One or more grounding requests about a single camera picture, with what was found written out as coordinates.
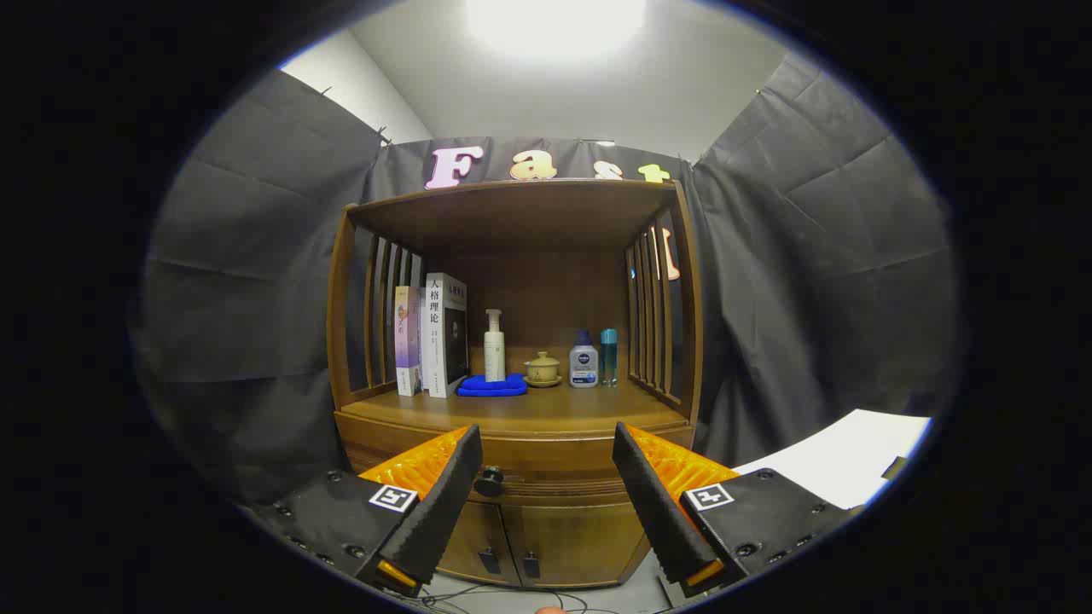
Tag pink purple book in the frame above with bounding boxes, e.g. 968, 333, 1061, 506
393, 286, 424, 397

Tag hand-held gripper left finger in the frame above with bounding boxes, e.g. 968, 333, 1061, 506
247, 424, 484, 598

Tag wooden drawer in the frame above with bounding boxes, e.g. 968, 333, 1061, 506
335, 413, 696, 506

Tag wooden cabinet door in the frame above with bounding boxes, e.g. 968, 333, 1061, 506
503, 503, 651, 590
438, 499, 523, 588

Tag white pump bottle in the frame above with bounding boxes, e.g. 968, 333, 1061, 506
484, 309, 507, 383

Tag thick white book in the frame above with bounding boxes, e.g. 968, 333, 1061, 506
421, 272, 469, 399

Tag black backdrop cloth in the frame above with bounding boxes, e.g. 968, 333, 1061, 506
132, 51, 956, 513

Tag white board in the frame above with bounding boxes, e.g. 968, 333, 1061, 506
732, 408, 932, 511

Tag blue folded cloth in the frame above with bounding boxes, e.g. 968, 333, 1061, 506
456, 373, 529, 398

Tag wooden cabinet with slatted hutch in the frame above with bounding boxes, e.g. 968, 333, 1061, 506
327, 177, 706, 591

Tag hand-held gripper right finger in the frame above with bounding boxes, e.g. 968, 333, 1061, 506
612, 421, 863, 598

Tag black floor cables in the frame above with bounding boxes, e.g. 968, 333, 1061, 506
416, 582, 602, 614

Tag beige lidded tea cup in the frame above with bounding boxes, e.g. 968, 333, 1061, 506
523, 350, 563, 389

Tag white blue-capped lotion bottle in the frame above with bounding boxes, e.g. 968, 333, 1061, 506
569, 330, 600, 389

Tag wooden countertop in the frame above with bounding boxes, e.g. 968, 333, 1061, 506
344, 379, 689, 432

